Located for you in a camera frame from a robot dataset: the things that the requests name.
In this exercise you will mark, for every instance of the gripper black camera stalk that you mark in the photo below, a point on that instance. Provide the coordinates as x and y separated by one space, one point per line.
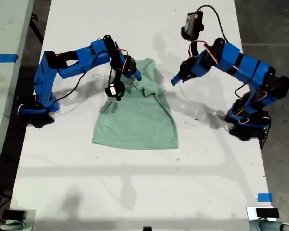
193 49
113 55

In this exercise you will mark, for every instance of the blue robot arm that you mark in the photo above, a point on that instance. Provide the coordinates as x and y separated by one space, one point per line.
248 65
44 79

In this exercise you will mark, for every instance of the pale green T-shirt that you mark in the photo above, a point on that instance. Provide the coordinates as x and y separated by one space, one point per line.
135 125

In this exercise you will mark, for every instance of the pale grey side table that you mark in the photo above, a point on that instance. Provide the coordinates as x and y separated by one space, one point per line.
4 29

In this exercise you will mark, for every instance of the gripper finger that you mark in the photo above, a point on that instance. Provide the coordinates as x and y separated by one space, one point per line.
176 79
128 76
138 75
179 80

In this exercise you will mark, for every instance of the black stand leg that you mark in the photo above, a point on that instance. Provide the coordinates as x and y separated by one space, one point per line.
37 29

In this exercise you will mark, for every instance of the blue tape square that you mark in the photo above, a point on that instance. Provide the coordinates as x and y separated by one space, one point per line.
264 197

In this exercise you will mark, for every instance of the silver metal bracket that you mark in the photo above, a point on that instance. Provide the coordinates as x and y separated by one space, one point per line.
30 221
251 216

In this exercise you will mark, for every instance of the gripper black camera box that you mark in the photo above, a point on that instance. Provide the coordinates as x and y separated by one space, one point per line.
114 91
193 22

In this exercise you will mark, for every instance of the small black box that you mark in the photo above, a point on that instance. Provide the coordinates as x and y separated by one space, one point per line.
13 214
267 213

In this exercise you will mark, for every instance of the long blue tape strip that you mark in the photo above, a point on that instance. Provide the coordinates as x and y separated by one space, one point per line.
3 58

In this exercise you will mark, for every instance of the small black stand foot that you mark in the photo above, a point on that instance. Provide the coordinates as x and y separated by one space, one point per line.
147 228

